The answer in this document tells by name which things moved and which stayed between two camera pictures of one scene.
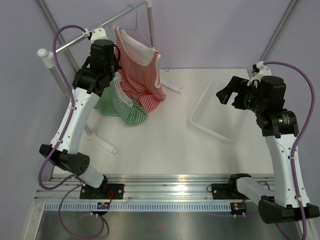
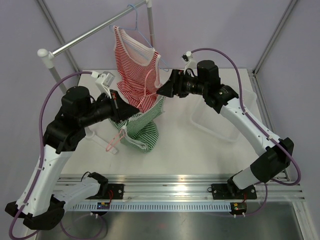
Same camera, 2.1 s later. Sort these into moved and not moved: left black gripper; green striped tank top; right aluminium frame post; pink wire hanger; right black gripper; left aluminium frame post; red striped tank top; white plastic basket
Moved: pink wire hanger; green striped tank top; right black gripper; left black gripper
Not moved: right aluminium frame post; red striped tank top; white plastic basket; left aluminium frame post
